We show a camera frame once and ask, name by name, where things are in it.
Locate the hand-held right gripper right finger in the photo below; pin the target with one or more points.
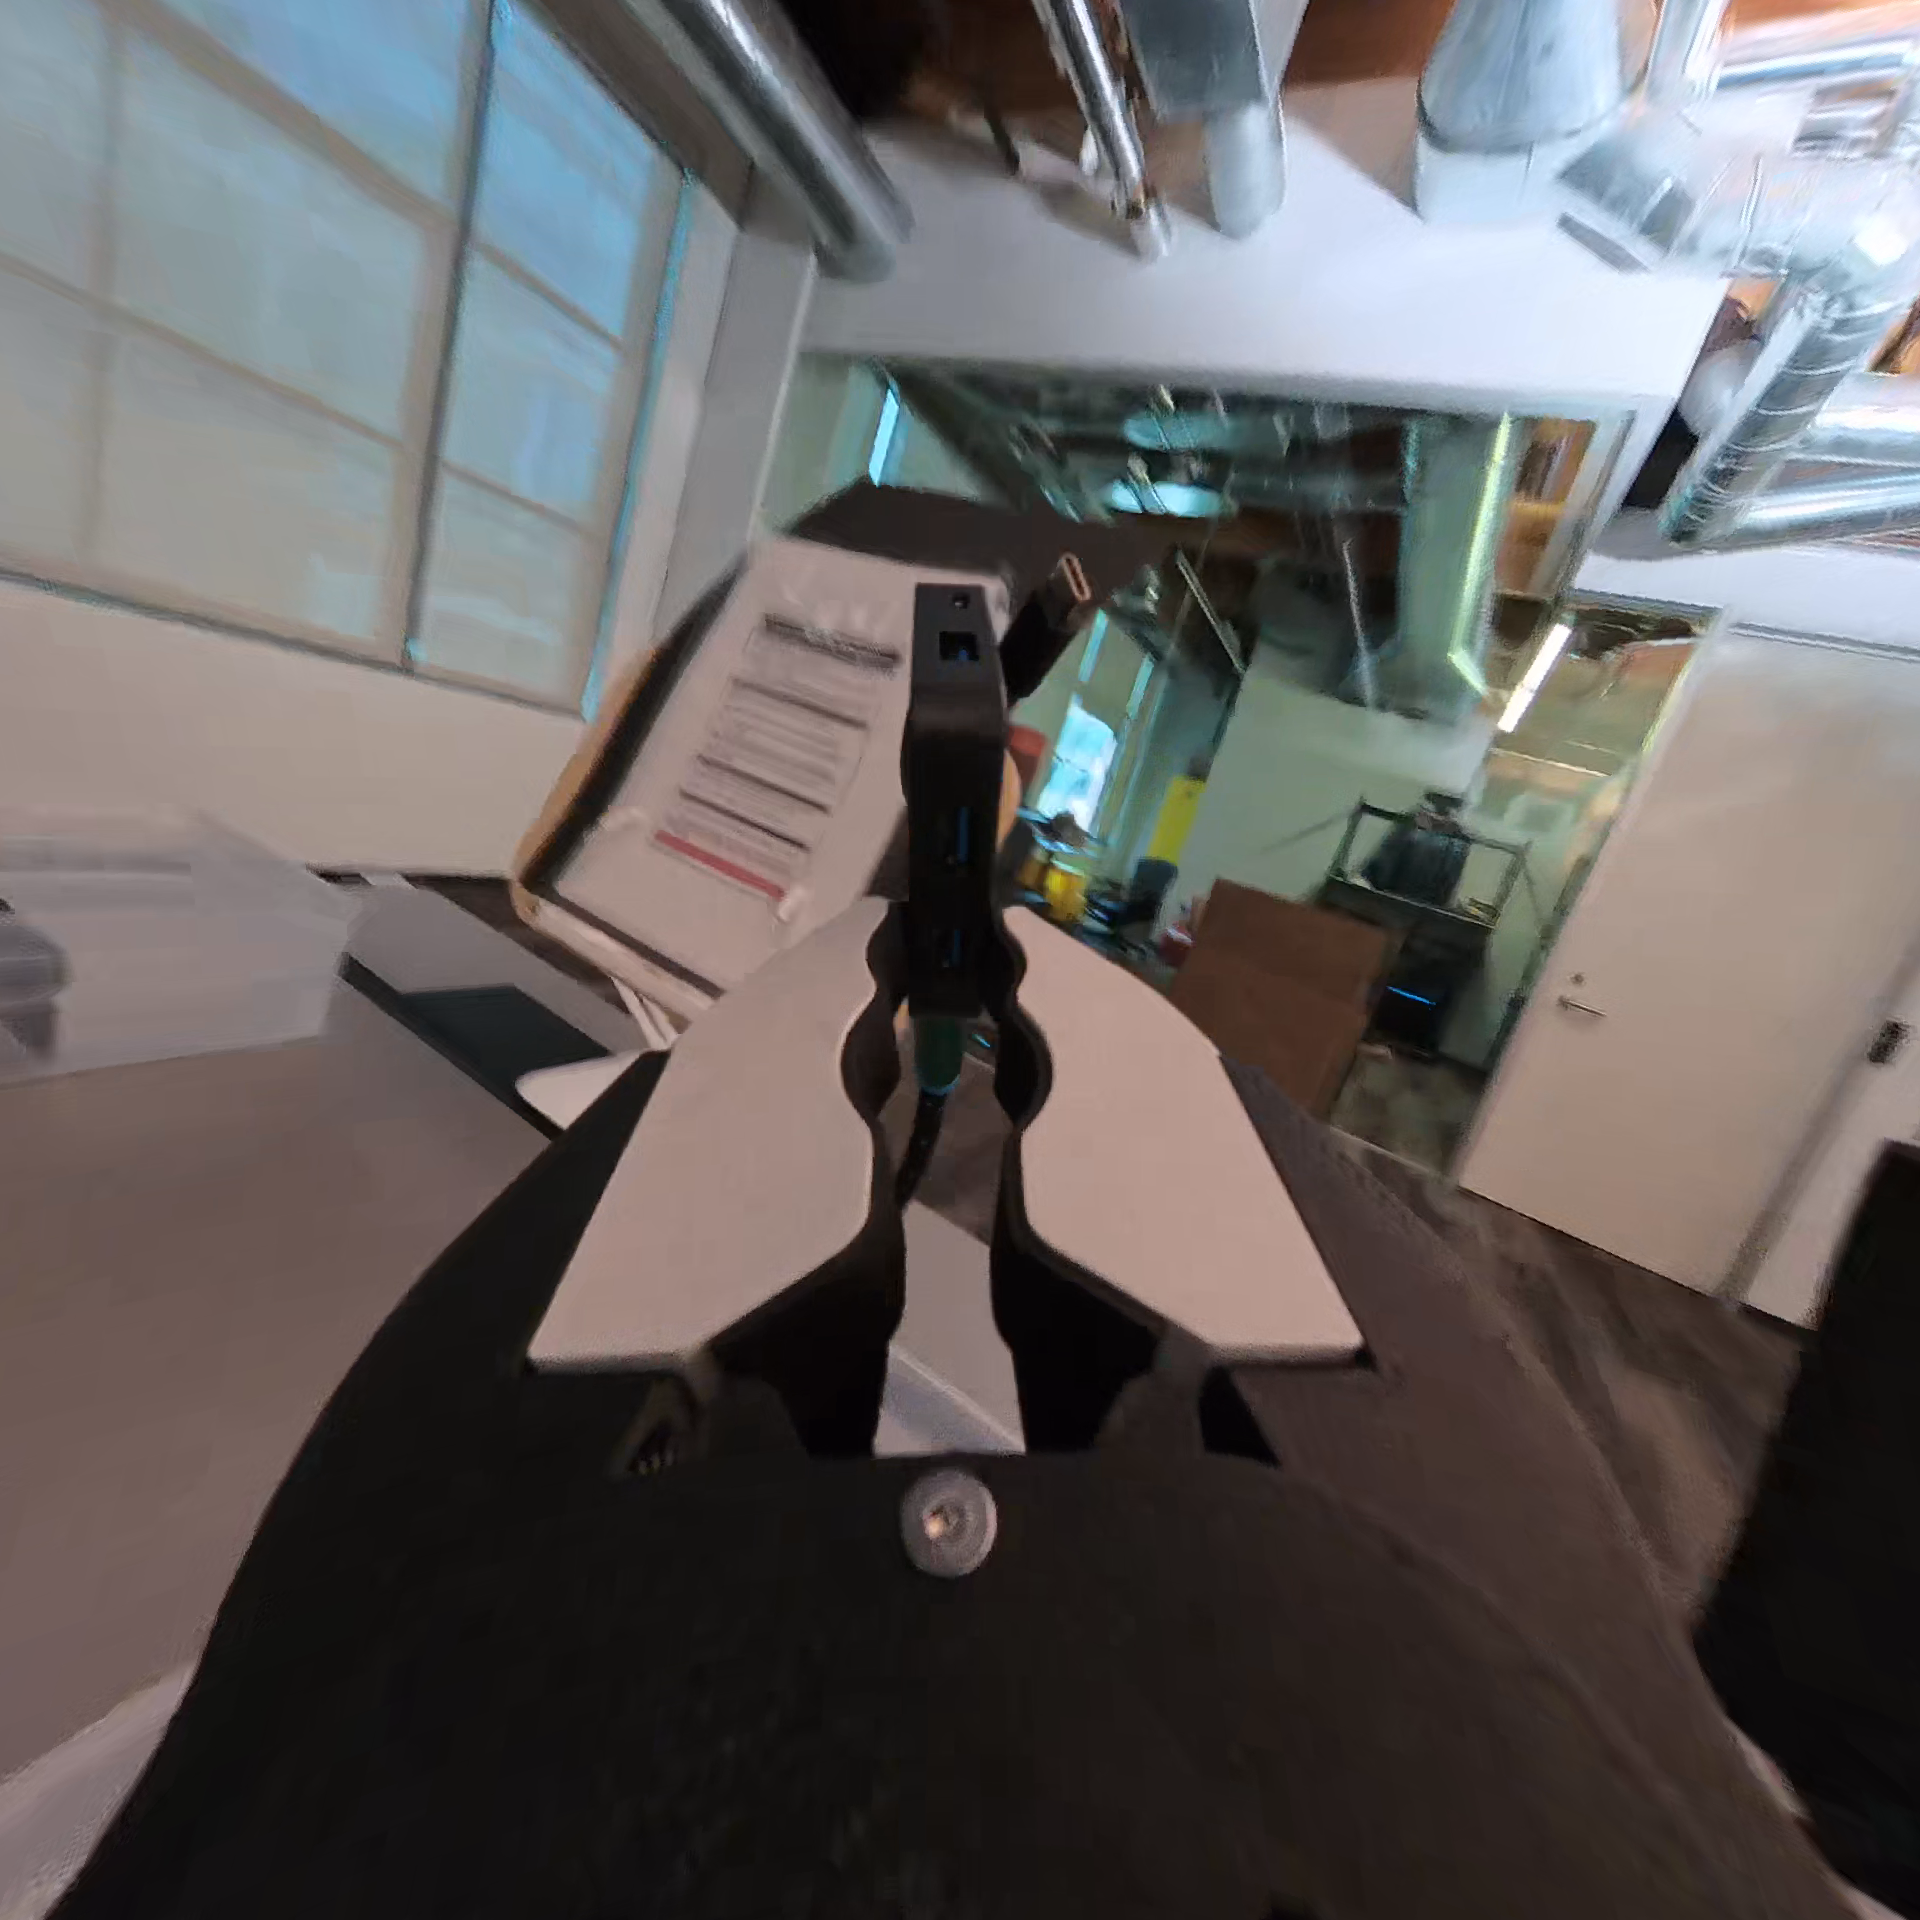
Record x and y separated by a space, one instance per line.
1172 1170

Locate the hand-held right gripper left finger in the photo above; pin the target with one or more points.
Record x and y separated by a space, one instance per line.
720 1170

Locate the black usb hub adapter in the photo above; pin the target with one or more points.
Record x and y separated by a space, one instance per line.
954 810

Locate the clear plastic bin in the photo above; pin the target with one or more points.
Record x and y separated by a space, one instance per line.
181 931

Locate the white display stand base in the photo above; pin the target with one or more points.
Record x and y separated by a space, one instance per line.
593 1089

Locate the brown cardboard box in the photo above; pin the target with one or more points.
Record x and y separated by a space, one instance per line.
1276 975

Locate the black display board instruction sheet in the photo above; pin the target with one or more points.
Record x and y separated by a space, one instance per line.
781 751

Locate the white door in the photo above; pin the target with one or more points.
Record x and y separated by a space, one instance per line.
1652 901

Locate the black office chair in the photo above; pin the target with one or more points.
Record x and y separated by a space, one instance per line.
1830 1499

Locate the silver ceiling ductwork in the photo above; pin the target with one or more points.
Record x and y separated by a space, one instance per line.
1785 405

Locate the large paned window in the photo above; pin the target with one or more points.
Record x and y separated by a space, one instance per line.
224 300

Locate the ribbed silver round duct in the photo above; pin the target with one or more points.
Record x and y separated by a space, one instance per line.
797 136

